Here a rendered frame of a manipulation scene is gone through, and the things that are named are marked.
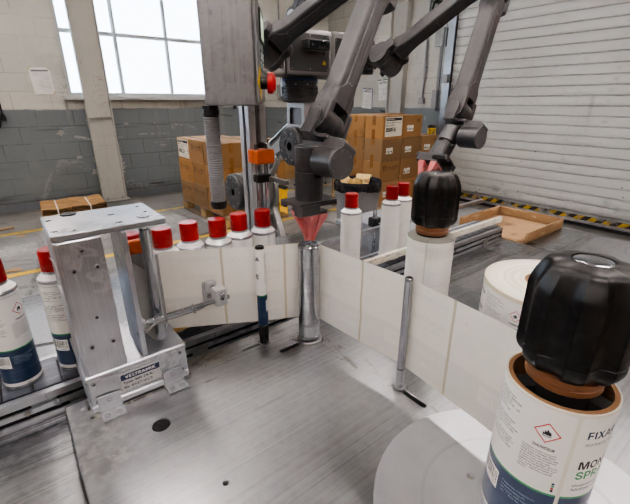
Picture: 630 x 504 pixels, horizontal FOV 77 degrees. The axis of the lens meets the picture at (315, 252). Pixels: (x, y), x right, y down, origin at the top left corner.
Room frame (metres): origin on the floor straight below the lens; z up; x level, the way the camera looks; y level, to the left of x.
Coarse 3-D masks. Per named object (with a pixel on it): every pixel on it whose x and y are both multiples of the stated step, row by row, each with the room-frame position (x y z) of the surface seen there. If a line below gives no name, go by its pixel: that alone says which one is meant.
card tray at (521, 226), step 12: (468, 216) 1.52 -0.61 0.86; (480, 216) 1.57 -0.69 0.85; (492, 216) 1.62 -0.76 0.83; (504, 216) 1.62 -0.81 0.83; (516, 216) 1.60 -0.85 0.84; (528, 216) 1.57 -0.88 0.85; (540, 216) 1.53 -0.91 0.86; (552, 216) 1.50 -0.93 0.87; (504, 228) 1.45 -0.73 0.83; (516, 228) 1.45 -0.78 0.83; (528, 228) 1.45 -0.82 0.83; (540, 228) 1.34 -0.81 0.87; (552, 228) 1.41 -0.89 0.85; (516, 240) 1.31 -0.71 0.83; (528, 240) 1.29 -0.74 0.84
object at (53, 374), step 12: (456, 228) 1.31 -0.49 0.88; (492, 228) 1.31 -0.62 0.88; (456, 240) 1.18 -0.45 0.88; (384, 264) 0.98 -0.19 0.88; (180, 336) 0.63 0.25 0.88; (48, 360) 0.56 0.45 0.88; (48, 372) 0.53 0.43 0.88; (60, 372) 0.54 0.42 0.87; (72, 372) 0.53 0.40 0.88; (0, 384) 0.50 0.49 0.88; (36, 384) 0.50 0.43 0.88; (48, 384) 0.50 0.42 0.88; (0, 396) 0.47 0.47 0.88; (12, 396) 0.47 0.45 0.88
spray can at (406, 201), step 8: (400, 184) 1.06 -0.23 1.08; (408, 184) 1.06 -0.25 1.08; (400, 192) 1.06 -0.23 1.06; (408, 192) 1.06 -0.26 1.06; (400, 200) 1.05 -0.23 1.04; (408, 200) 1.05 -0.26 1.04; (408, 208) 1.05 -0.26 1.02; (400, 216) 1.05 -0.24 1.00; (408, 216) 1.05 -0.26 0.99; (400, 224) 1.05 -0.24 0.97; (408, 224) 1.06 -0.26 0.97; (400, 232) 1.05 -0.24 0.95; (408, 232) 1.06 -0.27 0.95; (400, 240) 1.05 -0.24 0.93
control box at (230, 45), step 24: (216, 0) 0.77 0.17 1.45; (240, 0) 0.78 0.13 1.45; (216, 24) 0.77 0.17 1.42; (240, 24) 0.78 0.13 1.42; (216, 48) 0.77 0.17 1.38; (240, 48) 0.78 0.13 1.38; (216, 72) 0.77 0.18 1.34; (240, 72) 0.78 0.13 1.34; (216, 96) 0.77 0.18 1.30; (240, 96) 0.78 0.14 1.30; (264, 96) 0.92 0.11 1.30
